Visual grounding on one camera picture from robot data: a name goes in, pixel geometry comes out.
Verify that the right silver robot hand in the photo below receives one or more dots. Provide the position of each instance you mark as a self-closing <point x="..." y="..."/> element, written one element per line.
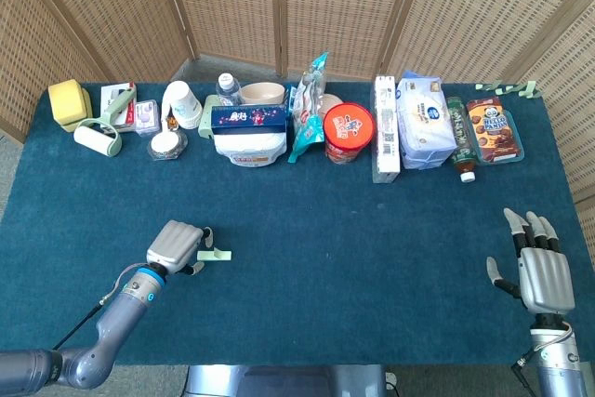
<point x="546" y="281"/>

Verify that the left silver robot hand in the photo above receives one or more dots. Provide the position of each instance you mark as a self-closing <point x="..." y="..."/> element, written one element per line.
<point x="172" y="246"/>

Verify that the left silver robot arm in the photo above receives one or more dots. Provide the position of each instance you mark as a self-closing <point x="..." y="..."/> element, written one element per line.
<point x="116" y="322"/>

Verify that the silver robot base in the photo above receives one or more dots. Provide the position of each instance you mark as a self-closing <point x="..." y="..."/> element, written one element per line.
<point x="279" y="383"/>

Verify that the clear hexagonal jar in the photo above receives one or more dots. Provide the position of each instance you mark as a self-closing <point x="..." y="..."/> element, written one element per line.
<point x="165" y="143"/>

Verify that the small amber item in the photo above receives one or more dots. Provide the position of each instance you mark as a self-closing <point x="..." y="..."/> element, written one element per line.
<point x="171" y="123"/>

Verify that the white plastic tub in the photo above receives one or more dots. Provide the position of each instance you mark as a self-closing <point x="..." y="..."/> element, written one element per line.
<point x="251" y="148"/>

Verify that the teal clear tray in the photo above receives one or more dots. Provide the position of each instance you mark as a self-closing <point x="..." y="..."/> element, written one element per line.
<point x="502" y="162"/>

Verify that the green white lint roller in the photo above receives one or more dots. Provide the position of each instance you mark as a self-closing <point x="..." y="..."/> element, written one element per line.
<point x="95" y="139"/>

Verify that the small purple white pack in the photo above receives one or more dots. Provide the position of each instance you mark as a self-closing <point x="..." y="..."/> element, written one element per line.
<point x="148" y="115"/>

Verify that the pale green holder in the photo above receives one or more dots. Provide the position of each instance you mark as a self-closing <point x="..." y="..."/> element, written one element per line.
<point x="207" y="118"/>

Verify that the teal table cloth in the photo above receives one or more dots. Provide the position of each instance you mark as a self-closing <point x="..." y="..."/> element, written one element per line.
<point x="297" y="299"/>

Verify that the white paper cup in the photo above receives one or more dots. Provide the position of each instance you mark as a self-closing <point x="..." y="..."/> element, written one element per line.
<point x="183" y="101"/>

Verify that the blue toothpaste box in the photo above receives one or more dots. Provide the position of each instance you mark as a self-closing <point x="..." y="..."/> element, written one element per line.
<point x="248" y="119"/>

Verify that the brown panda biscuit box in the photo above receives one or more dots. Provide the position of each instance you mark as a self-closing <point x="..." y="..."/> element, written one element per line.
<point x="493" y="129"/>

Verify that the white and red carton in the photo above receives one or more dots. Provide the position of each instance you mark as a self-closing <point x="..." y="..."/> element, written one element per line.
<point x="111" y="95"/>

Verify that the pale yellow plastic box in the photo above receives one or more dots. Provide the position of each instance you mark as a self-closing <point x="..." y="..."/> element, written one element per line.
<point x="87" y="106"/>

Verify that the clear water bottle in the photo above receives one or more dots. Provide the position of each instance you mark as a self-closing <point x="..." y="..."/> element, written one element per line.
<point x="228" y="88"/>

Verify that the green tea bottle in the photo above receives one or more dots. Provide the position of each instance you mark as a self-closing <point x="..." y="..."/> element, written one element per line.
<point x="460" y="136"/>

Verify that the beige bowl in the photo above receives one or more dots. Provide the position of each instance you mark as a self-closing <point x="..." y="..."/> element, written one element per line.
<point x="262" y="92"/>

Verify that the teal clear snack bag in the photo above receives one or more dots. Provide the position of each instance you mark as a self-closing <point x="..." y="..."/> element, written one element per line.
<point x="307" y="127"/>

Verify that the yellow sponge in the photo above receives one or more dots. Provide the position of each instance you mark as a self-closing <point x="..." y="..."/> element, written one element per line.
<point x="65" y="99"/>

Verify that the small blue pack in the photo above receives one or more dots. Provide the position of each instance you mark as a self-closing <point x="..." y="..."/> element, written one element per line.
<point x="290" y="97"/>

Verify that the white blue tissue pack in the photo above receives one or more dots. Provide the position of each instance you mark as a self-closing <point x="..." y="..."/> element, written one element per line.
<point x="425" y="127"/>

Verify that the red lidded noodle cup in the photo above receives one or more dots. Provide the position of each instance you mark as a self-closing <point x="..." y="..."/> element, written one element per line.
<point x="348" y="127"/>

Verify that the beige round container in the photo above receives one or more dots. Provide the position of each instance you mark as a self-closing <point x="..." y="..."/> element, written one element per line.
<point x="331" y="103"/>

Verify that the long white barcode box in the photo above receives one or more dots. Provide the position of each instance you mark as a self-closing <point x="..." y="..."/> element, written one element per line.
<point x="386" y="136"/>

